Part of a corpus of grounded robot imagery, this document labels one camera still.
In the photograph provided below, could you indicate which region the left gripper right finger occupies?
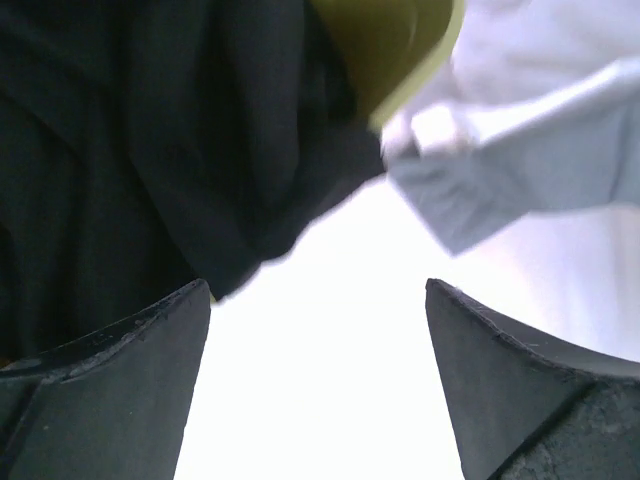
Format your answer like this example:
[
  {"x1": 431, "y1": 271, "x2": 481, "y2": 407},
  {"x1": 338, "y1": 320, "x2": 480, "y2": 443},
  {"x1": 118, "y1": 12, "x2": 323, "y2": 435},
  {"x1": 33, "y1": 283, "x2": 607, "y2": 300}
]
[{"x1": 425, "y1": 279, "x2": 639, "y2": 479}]

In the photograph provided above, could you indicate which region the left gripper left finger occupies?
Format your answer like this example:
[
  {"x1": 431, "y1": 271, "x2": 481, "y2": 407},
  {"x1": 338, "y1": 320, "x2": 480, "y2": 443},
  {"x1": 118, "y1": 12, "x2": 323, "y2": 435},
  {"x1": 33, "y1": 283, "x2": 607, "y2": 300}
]
[{"x1": 1, "y1": 280, "x2": 210, "y2": 480}]

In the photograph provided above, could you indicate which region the grey shirt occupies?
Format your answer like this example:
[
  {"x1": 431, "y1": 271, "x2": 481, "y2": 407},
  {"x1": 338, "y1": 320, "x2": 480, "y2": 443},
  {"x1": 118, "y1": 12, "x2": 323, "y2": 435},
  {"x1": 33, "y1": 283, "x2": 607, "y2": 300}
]
[{"x1": 389, "y1": 58, "x2": 639, "y2": 255}]

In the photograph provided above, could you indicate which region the white shirt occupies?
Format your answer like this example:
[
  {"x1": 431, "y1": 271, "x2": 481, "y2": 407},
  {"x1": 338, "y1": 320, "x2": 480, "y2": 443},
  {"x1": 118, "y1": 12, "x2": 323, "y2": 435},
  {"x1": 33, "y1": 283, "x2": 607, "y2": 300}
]
[{"x1": 381, "y1": 103, "x2": 476, "y2": 160}]

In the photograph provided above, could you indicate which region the green plastic basket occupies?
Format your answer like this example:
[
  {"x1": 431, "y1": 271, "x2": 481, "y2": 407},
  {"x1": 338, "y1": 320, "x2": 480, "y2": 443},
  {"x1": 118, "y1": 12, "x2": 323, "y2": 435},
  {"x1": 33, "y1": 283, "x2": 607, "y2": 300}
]
[{"x1": 313, "y1": 0, "x2": 465, "y2": 131}]

